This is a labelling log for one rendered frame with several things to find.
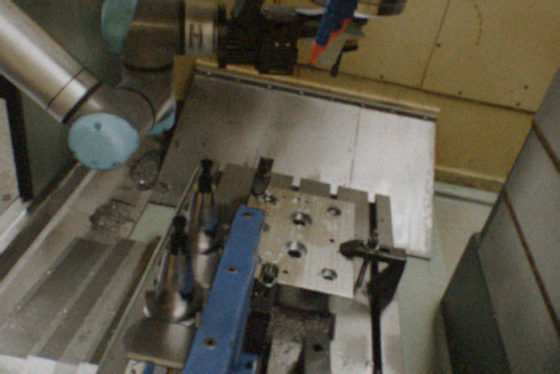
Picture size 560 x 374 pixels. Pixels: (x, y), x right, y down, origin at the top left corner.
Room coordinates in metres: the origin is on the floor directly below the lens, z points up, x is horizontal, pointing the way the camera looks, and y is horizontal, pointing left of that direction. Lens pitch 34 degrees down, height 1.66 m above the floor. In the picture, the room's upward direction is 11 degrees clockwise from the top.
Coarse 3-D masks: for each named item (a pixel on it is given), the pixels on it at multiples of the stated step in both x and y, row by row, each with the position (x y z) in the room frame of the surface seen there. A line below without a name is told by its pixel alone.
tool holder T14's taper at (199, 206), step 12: (192, 192) 0.51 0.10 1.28; (204, 192) 0.50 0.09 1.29; (192, 204) 0.50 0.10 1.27; (204, 204) 0.50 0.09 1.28; (192, 216) 0.50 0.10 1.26; (204, 216) 0.49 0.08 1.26; (216, 216) 0.51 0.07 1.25; (192, 228) 0.49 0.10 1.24; (204, 228) 0.49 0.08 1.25; (216, 228) 0.51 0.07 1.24; (192, 240) 0.49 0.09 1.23; (204, 240) 0.49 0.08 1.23
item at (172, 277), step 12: (168, 252) 0.39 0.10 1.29; (168, 264) 0.39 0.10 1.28; (180, 264) 0.39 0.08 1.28; (192, 264) 0.40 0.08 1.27; (168, 276) 0.39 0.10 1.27; (180, 276) 0.39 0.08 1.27; (192, 276) 0.40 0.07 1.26; (156, 288) 0.39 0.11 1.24; (168, 288) 0.38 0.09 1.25; (180, 288) 0.39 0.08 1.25; (192, 288) 0.40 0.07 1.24; (156, 300) 0.39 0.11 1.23; (168, 300) 0.38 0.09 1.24; (180, 300) 0.38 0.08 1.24; (192, 300) 0.39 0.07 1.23
